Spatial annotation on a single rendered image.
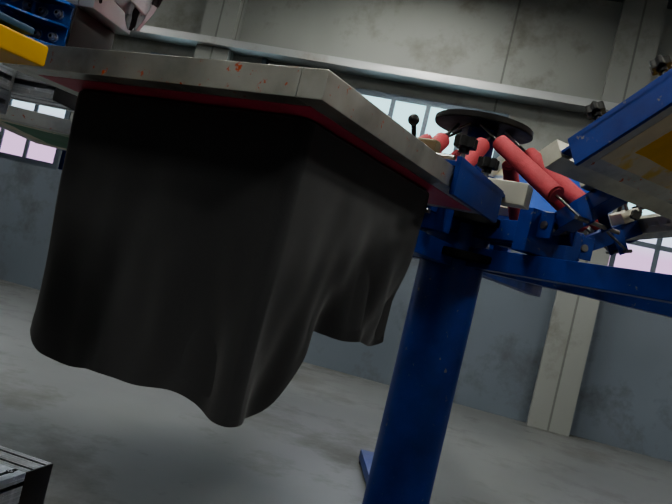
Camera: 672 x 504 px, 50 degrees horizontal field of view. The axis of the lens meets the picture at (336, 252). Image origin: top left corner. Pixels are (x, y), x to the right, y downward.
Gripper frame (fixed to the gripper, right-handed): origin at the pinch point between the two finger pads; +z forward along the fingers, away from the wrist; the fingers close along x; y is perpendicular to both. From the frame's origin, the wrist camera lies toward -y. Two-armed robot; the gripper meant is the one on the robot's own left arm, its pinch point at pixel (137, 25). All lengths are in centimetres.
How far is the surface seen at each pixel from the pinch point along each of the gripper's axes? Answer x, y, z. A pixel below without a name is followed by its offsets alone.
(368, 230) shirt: 49, -13, 27
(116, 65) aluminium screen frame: 22.2, 22.6, 14.9
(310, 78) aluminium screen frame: 54, 23, 14
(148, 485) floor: -37, -85, 110
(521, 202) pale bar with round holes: 61, -59, 11
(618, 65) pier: 4, -453, -171
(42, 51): 21.7, 34.2, 17.6
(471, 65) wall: -104, -439, -158
